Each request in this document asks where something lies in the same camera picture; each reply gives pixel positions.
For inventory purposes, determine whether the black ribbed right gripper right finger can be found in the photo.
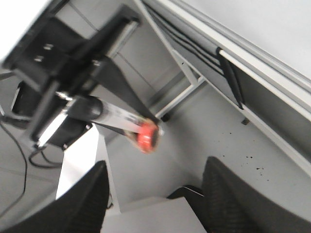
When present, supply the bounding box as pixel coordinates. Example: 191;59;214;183
202;157;311;233

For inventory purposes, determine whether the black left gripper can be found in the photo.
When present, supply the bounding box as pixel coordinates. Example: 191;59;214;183
3;4;158;150

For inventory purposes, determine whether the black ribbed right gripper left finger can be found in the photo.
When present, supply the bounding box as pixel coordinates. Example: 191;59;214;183
3;160;109;233

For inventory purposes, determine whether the white whiteboard marker black tip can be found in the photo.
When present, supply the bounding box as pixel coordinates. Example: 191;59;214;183
54;91;165;154

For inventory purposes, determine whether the large white whiteboard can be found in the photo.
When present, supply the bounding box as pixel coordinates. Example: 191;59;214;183
148;0;311;110

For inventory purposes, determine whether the black base by fingers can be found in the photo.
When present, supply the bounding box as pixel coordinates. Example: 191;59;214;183
167;185;204;199

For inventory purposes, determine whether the thin black floor cable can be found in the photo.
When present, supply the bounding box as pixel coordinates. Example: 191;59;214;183
0;116;63;216

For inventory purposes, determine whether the white metal whiteboard stand frame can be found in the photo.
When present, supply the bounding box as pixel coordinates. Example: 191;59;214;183
137;0;311;174

